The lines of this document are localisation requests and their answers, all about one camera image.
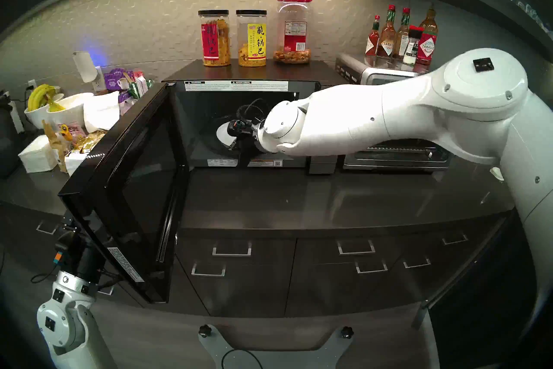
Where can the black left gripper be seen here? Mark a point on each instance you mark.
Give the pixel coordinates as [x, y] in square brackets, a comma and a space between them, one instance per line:
[86, 260]

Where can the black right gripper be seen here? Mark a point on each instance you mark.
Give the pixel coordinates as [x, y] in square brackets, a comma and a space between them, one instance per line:
[248, 145]

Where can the white ceramic plate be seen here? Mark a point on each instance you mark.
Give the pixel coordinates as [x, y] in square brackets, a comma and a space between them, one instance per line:
[222, 132]

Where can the black glass microwave door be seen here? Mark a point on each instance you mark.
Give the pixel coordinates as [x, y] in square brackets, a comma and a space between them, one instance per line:
[142, 195]

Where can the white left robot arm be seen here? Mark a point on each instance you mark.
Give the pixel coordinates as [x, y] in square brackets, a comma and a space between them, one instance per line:
[60, 325]

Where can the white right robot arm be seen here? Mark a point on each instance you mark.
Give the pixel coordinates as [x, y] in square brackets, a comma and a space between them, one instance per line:
[389, 117]

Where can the black Panasonic microwave body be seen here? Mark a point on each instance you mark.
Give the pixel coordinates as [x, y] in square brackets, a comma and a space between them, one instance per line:
[259, 70]

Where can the black box orange sticker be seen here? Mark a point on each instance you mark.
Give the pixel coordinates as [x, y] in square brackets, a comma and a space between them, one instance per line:
[60, 253]
[236, 128]

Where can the white paper napkin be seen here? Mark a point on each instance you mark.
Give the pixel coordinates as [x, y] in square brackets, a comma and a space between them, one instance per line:
[73, 162]
[101, 113]

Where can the white napkin stack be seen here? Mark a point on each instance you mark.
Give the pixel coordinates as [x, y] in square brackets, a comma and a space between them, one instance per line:
[36, 156]

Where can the brown paper bag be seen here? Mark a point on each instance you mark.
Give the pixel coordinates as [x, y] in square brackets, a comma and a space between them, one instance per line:
[54, 143]

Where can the pink snack packet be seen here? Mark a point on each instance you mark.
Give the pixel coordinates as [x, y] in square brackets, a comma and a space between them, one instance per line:
[77, 129]

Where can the black coffee machine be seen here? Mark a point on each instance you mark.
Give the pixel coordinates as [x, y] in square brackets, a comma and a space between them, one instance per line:
[6, 147]

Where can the snack jar yellow label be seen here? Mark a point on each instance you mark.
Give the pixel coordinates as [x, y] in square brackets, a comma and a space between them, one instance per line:
[251, 41]

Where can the snack jar red label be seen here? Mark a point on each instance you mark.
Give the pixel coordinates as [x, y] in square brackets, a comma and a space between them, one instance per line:
[214, 44]

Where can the large white bowl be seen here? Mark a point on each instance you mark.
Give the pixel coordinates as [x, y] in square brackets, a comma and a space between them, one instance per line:
[73, 111]

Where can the clear jar red lid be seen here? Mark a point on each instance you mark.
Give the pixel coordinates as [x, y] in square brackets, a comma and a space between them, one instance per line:
[293, 35]

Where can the green and white sachets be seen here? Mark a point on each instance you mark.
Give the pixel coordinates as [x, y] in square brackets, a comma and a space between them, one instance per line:
[139, 87]

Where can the clear bag of cutlery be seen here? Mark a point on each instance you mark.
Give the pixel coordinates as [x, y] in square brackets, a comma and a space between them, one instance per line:
[127, 106]

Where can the yellow banana bunch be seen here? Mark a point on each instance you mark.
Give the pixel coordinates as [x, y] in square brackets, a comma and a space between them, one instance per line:
[39, 95]

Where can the dark lower drawer cabinet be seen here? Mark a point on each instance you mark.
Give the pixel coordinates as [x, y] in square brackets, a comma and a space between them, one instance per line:
[259, 286]

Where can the silver toaster oven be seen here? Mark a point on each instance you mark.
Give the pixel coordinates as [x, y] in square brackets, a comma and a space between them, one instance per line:
[376, 70]

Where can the purple coffee bag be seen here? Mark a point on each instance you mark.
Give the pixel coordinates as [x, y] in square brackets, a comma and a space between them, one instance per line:
[114, 79]

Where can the small red hot sauce bottle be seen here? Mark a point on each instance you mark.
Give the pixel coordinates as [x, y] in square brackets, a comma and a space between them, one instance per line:
[372, 41]

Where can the black base knob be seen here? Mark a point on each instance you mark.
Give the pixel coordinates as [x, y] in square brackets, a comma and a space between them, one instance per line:
[204, 331]
[347, 332]

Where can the orange Tabasco sauce bottle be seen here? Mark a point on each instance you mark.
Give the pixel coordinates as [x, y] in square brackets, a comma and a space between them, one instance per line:
[388, 39]

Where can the red capped spice shaker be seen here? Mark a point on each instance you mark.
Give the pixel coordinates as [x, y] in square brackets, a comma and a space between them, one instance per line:
[412, 48]

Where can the large red Tabasco bottle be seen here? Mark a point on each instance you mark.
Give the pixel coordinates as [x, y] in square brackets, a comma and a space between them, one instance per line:
[427, 46]

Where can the white sink plug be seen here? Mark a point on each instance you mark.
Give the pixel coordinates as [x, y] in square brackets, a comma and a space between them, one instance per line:
[496, 173]

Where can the black built-in appliance front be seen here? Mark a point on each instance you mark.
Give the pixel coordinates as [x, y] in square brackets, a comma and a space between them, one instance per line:
[484, 316]

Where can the row of clear glasses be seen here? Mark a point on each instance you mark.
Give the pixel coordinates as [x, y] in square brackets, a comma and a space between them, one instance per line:
[533, 13]

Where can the white wall outlet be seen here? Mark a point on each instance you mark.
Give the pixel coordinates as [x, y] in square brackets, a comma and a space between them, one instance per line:
[100, 83]
[31, 84]

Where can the grey robot base bracket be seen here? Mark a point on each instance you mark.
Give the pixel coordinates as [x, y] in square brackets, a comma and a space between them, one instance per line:
[302, 361]

